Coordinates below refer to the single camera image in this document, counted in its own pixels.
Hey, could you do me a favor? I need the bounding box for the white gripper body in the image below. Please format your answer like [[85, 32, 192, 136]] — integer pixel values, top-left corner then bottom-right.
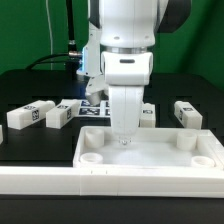
[[101, 52, 153, 136]]

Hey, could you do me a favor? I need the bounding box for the white desk top tray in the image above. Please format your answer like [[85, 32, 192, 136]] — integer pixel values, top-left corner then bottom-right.
[[73, 126, 224, 170]]

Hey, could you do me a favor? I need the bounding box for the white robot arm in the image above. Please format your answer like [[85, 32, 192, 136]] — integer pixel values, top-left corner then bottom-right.
[[78, 0, 192, 144]]

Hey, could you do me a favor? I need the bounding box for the white marker sheet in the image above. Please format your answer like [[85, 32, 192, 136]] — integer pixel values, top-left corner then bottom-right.
[[75, 99, 110, 118]]

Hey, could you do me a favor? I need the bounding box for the white L-shaped fence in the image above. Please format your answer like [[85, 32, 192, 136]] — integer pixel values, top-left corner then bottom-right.
[[0, 129, 224, 199]]

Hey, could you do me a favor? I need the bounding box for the black cable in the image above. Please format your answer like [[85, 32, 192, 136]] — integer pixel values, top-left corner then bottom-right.
[[25, 0, 83, 71]]

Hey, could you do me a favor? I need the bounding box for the white cable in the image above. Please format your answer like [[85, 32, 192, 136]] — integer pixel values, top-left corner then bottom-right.
[[45, 0, 54, 71]]

